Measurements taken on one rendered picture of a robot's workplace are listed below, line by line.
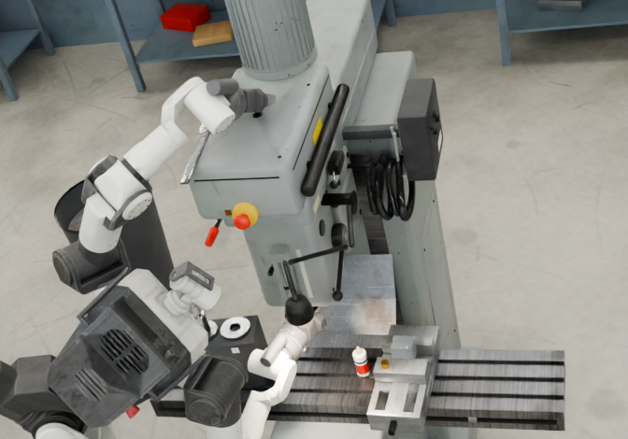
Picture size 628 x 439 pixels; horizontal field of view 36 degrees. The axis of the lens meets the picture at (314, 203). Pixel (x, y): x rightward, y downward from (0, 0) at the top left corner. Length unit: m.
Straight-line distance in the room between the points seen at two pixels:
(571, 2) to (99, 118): 3.15
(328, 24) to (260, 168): 0.92
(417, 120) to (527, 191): 2.57
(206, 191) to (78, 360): 0.48
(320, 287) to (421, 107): 0.54
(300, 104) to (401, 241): 0.81
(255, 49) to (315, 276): 0.60
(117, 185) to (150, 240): 2.53
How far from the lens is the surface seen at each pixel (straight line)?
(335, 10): 3.07
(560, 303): 4.42
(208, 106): 2.07
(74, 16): 7.70
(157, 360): 2.17
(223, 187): 2.23
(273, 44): 2.43
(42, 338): 5.02
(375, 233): 3.00
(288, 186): 2.18
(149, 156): 2.06
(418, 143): 2.56
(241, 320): 2.90
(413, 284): 3.13
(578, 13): 6.14
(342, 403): 2.86
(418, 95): 2.61
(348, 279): 3.10
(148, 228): 4.56
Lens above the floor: 3.07
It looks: 36 degrees down
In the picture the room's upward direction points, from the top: 14 degrees counter-clockwise
